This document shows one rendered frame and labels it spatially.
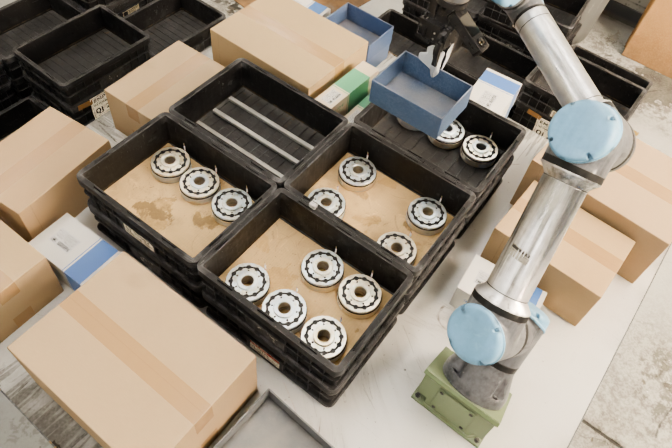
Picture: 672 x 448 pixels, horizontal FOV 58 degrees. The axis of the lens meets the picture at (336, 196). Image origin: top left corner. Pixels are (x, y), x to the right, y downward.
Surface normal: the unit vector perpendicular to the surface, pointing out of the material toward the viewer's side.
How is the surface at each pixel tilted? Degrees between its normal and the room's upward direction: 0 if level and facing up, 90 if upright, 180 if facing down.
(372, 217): 0
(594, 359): 0
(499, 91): 0
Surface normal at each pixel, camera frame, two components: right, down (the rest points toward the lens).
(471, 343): -0.66, 0.02
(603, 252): 0.08, -0.61
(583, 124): -0.55, -0.22
